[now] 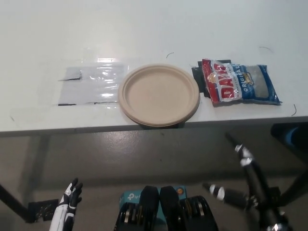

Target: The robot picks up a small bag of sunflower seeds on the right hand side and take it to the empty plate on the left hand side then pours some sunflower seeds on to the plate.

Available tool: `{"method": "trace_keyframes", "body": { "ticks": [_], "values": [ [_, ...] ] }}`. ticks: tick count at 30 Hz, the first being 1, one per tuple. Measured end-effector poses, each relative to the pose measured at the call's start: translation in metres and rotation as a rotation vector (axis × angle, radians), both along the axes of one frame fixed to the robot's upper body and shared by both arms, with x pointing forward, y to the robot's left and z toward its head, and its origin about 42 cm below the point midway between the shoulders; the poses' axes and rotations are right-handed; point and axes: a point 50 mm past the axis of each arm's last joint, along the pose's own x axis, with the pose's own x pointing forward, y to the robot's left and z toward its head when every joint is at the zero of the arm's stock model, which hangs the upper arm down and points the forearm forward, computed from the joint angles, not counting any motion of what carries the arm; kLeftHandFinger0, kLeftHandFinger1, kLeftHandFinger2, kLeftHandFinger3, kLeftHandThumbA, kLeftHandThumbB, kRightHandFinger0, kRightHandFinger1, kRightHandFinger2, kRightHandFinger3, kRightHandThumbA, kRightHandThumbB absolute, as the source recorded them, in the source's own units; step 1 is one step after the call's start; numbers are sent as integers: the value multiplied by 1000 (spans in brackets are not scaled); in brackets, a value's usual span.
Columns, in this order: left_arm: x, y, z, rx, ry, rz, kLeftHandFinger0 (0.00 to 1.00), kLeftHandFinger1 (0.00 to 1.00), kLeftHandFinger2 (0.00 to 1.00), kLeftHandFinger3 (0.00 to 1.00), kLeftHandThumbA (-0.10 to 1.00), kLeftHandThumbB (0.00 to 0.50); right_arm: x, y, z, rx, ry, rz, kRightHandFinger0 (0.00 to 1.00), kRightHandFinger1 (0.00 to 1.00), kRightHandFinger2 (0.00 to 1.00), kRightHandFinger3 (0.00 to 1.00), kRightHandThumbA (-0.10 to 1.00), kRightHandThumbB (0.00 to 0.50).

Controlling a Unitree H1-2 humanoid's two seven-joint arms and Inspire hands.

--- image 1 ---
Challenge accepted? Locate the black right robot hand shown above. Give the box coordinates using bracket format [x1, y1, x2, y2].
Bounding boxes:
[203, 133, 294, 231]

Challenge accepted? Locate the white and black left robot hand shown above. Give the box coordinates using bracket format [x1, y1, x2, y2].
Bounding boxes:
[49, 178, 84, 231]

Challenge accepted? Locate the red blue sunflower seed bag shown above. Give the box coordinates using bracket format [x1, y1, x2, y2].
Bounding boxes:
[201, 58, 282, 106]

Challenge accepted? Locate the black floor foot plate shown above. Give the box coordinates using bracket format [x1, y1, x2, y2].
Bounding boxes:
[262, 185, 282, 208]
[27, 199, 60, 223]

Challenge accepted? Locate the beige paper plate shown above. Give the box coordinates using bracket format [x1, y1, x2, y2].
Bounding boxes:
[117, 62, 201, 127]

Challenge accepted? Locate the black table leg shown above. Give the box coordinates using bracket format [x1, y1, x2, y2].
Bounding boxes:
[279, 172, 308, 208]
[0, 184, 28, 221]

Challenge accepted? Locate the black and blue object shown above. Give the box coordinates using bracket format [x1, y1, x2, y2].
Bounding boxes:
[270, 123, 308, 148]

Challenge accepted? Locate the teal tp-link box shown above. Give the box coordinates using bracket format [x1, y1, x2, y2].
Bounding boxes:
[118, 185, 187, 217]

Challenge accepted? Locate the clear plastic sheet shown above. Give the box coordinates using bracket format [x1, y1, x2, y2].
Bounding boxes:
[57, 62, 129, 106]

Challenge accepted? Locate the black tape patch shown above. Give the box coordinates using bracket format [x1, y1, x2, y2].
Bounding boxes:
[192, 59, 233, 98]

